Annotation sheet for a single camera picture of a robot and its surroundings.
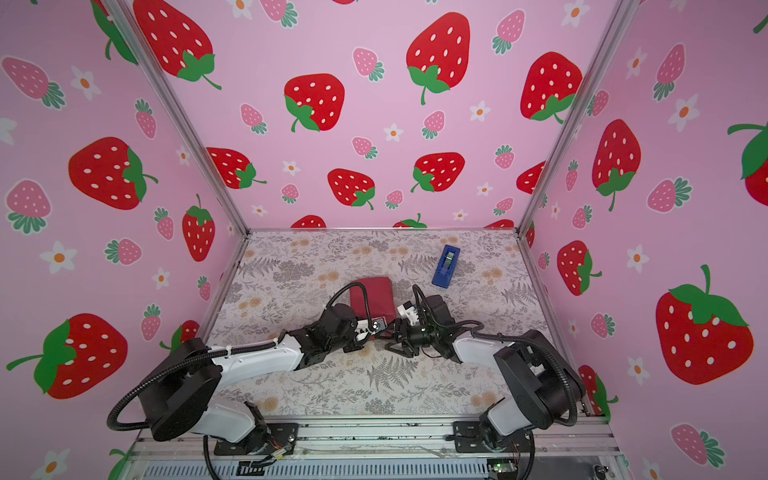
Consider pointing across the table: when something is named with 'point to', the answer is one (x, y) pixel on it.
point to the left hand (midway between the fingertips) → (366, 321)
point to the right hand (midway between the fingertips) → (378, 342)
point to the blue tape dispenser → (446, 266)
